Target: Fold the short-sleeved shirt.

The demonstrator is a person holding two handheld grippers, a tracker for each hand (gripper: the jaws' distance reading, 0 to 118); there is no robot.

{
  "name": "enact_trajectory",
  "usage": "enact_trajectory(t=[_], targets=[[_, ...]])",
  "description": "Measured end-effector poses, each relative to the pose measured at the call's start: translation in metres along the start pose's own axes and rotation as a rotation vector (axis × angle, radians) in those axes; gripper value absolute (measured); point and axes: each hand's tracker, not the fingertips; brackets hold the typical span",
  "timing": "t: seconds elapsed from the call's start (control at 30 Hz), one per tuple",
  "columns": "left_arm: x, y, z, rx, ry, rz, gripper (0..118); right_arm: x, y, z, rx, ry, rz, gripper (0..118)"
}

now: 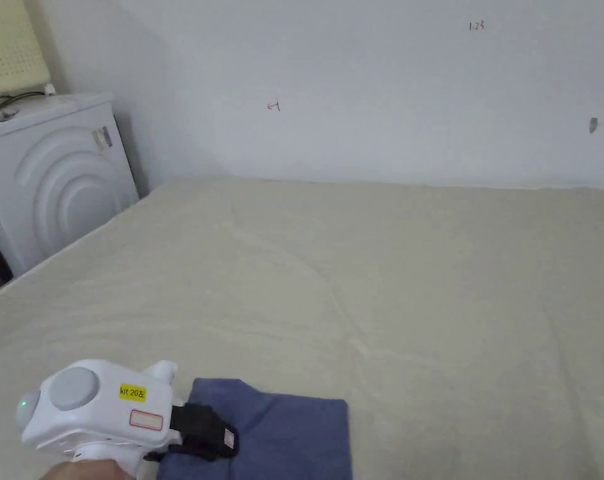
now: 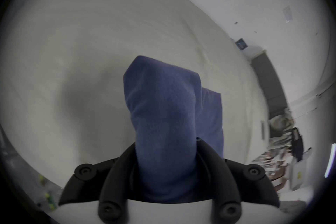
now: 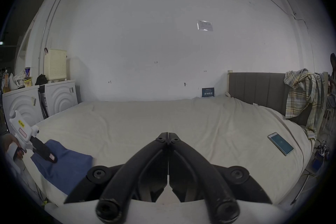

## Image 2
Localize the dark blue shirt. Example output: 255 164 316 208
123 55 225 204

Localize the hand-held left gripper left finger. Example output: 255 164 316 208
58 142 139 224

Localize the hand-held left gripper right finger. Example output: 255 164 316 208
195 137 280 224

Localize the bed with pale sheet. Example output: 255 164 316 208
0 0 270 189

